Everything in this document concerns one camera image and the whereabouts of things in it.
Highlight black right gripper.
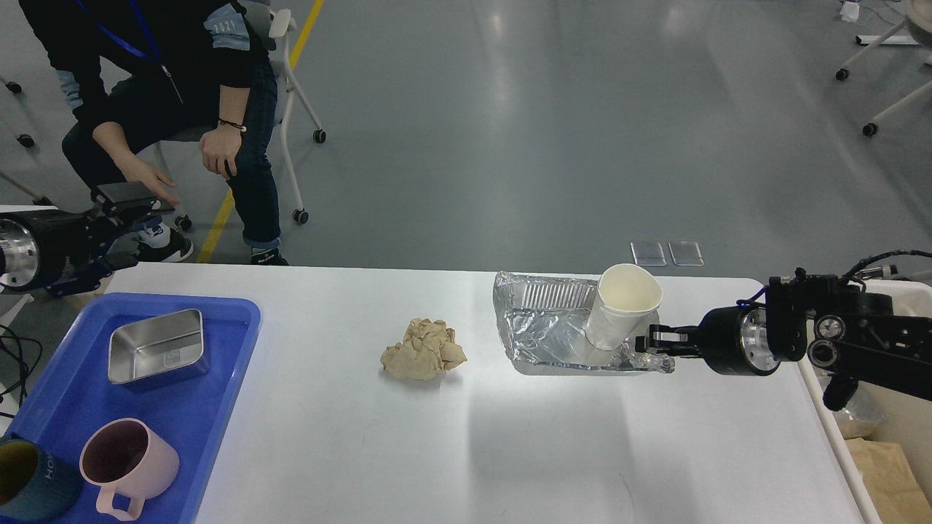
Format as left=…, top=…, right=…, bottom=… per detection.
left=635, top=306, right=780, bottom=377

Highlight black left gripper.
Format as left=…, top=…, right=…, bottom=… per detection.
left=1, top=182, right=175, bottom=298

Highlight white paper cup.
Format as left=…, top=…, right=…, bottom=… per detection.
left=585, top=264, right=663, bottom=351

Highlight square stainless steel tray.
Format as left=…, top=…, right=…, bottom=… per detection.
left=107, top=309, right=212, bottom=390

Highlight aluminium foil tray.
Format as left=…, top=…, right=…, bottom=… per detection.
left=491, top=271, right=675, bottom=377

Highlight pink mug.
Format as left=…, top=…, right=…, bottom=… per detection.
left=79, top=418, right=180, bottom=522

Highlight brown paper ball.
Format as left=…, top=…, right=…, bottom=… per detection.
left=380, top=318, right=468, bottom=381

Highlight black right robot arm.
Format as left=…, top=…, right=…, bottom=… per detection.
left=633, top=250, right=931, bottom=411

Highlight person's right hand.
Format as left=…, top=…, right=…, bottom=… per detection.
left=114, top=152, right=181, bottom=206

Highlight person's left hand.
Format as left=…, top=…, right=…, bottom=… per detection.
left=199, top=124, right=243, bottom=181

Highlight clear floor plate right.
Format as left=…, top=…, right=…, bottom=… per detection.
left=667, top=241, right=705, bottom=266

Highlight clear floor plate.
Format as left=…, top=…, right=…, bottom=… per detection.
left=630, top=241, right=667, bottom=266
left=667, top=241, right=705, bottom=266

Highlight clear floor plate left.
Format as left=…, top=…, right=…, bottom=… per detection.
left=630, top=241, right=667, bottom=266

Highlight seated person in black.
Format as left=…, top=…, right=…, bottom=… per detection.
left=19, top=1, right=287, bottom=266

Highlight blue plastic tray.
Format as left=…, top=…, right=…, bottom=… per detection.
left=9, top=293, right=261, bottom=523

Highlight crumpled clear plastic in bin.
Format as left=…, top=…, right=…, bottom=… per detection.
left=833, top=408, right=888, bottom=440

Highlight white plastic bin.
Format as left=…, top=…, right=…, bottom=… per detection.
left=794, top=279, right=932, bottom=524

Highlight brown paper in bin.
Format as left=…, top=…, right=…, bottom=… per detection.
left=845, top=438, right=931, bottom=523

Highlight white rolling chair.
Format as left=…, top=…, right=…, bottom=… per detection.
left=146, top=0, right=327, bottom=232

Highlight teal mug yellow inside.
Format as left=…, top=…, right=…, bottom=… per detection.
left=1, top=434, right=83, bottom=523

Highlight white rolling stand legs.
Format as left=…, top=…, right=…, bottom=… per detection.
left=834, top=0, right=932, bottom=139

